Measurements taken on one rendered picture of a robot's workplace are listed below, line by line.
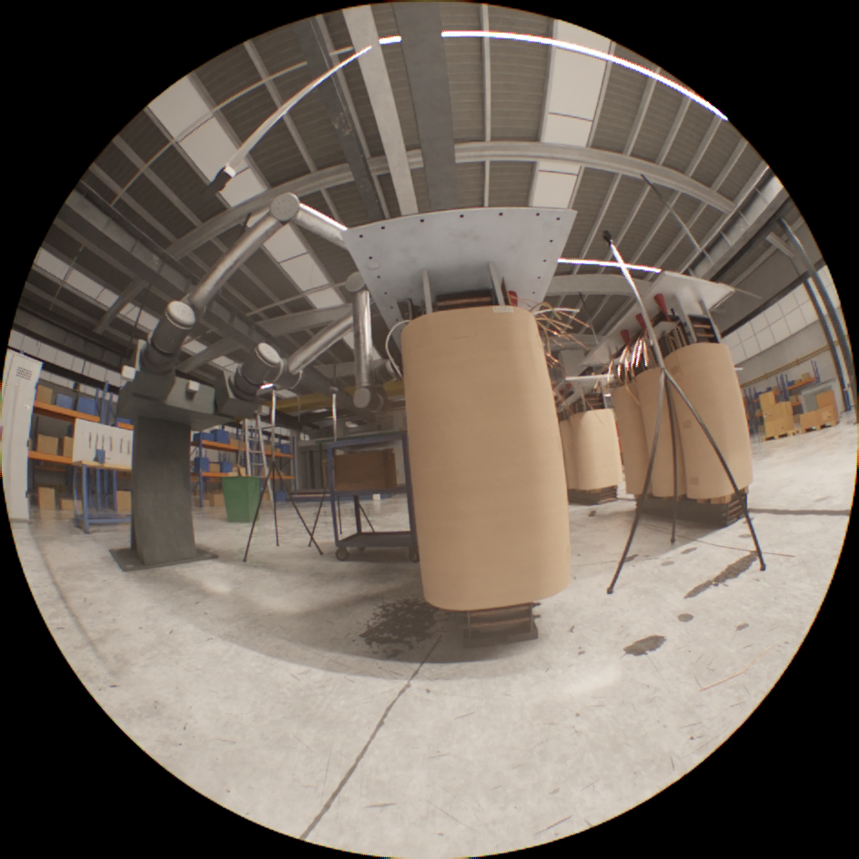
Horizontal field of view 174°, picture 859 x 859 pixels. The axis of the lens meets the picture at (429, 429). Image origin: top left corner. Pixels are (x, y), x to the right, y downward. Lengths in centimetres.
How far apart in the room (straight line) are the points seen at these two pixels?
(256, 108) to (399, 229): 973
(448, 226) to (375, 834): 145
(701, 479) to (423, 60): 467
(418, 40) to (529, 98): 683
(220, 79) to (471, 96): 702
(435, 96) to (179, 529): 514
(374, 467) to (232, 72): 1052
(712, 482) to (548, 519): 140
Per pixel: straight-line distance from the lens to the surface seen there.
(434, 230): 101
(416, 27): 417
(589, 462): 356
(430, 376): 80
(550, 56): 1031
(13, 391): 464
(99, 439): 513
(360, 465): 211
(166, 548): 252
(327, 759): 74
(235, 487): 522
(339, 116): 651
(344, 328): 197
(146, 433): 247
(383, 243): 103
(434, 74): 423
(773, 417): 1001
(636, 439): 259
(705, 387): 200
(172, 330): 168
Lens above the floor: 59
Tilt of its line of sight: 10 degrees up
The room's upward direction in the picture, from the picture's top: 5 degrees counter-clockwise
